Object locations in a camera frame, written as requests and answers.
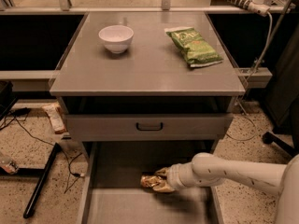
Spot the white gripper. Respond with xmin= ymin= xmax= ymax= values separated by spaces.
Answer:
xmin=152 ymin=162 xmax=195 ymax=193

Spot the crushed orange can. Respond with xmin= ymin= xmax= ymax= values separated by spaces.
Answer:
xmin=140 ymin=175 xmax=164 ymax=188

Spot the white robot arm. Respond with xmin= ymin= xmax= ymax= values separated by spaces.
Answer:
xmin=153 ymin=153 xmax=299 ymax=224

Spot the open grey lower drawer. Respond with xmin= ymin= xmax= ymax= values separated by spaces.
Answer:
xmin=76 ymin=141 xmax=224 ymax=224

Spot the grey upper drawer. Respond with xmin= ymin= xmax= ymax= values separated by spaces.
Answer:
xmin=65 ymin=114 xmax=233 ymax=142

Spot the grey cabinet counter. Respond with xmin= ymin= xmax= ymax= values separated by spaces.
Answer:
xmin=50 ymin=12 xmax=244 ymax=96

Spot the black floor stand bar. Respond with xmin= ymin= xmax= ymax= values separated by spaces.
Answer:
xmin=23 ymin=144 xmax=62 ymax=219

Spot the black office chair base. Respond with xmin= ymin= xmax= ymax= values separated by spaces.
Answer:
xmin=262 ymin=132 xmax=298 ymax=157

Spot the snack wrapper on floor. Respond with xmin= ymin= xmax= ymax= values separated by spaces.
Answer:
xmin=42 ymin=103 xmax=66 ymax=134

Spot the green chip bag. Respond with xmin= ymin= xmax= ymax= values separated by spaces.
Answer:
xmin=164 ymin=27 xmax=223 ymax=68

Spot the white ceramic bowl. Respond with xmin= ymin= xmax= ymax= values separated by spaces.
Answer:
xmin=98 ymin=25 xmax=134 ymax=54

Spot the plastic bottle on floor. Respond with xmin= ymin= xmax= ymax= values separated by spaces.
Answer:
xmin=0 ymin=153 xmax=19 ymax=175

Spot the black box at left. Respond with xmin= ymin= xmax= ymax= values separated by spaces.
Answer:
xmin=0 ymin=81 xmax=17 ymax=120

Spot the white power strip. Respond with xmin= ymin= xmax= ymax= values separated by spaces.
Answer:
xmin=226 ymin=0 xmax=270 ymax=16

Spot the black drawer handle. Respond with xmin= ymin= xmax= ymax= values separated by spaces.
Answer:
xmin=135 ymin=122 xmax=164 ymax=132

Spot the black cable on floor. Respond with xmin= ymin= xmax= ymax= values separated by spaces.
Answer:
xmin=0 ymin=109 xmax=86 ymax=194

